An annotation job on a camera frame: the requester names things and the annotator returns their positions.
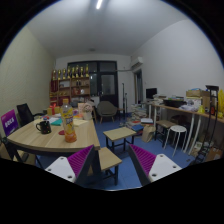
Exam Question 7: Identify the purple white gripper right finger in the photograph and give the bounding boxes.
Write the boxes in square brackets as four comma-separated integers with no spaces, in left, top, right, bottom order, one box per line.
[128,144,181,186]

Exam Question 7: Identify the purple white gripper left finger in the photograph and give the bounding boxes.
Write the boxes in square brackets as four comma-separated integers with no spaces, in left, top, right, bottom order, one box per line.
[46,145,95,183]

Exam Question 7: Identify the orange drink plastic bottle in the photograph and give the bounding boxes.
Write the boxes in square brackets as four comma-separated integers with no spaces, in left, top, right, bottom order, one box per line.
[61,99,77,143]

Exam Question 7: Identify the brown paper bag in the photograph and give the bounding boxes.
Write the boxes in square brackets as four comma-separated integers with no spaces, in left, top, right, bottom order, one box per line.
[142,126,155,142]

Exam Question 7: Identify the wooden bench near table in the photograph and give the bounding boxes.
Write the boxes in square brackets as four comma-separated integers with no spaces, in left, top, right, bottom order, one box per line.
[88,147,122,187]

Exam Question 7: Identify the wooden stool under desk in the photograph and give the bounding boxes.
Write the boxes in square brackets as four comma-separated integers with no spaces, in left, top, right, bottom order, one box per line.
[154,120,174,143]

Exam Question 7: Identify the small wooden stool table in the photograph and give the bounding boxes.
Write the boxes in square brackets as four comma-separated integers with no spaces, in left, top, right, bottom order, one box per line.
[103,127,136,151]

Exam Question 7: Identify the black mug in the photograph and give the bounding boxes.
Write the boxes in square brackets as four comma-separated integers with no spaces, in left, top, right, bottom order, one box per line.
[36,121,51,134]

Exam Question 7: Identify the white round stool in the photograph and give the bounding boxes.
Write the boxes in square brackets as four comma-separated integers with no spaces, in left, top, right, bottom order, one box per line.
[163,125,187,149]

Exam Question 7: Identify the round wooden table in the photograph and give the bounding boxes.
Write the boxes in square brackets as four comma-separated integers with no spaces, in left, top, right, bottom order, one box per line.
[8,119,100,156]

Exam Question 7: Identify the white flower vase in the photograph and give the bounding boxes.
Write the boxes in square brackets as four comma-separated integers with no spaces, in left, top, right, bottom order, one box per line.
[82,103,92,120]

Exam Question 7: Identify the long wooden side desk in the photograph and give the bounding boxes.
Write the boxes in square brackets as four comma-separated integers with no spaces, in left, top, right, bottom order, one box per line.
[146,102,224,155]

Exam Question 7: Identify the grey green armchair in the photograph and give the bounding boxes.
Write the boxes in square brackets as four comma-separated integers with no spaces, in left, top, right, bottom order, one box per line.
[97,101,117,121]

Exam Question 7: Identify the black office chair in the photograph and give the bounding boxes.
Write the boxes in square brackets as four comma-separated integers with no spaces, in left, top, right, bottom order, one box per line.
[17,104,34,126]

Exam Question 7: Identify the black computer monitor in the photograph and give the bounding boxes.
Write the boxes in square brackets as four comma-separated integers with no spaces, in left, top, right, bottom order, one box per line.
[146,88,157,99]

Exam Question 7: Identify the purple sign board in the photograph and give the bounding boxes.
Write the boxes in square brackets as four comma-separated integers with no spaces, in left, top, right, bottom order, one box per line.
[1,110,18,136]

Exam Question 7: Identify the wooden shelf with trophies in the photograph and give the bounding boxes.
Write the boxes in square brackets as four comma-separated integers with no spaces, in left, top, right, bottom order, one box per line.
[49,64,90,106]

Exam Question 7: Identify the cardboard box on desk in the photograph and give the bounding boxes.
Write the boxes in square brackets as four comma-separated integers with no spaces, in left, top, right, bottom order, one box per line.
[186,89,210,98]

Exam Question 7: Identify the dark glass door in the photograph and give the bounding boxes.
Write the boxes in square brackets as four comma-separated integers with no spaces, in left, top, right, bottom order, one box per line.
[68,60,118,106]

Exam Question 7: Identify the yellow bag on desk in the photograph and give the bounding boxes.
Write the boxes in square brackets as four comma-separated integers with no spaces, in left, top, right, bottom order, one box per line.
[218,89,224,118]

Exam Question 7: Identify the white air conditioner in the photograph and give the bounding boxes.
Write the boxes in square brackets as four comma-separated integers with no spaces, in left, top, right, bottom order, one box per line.
[130,57,143,69]

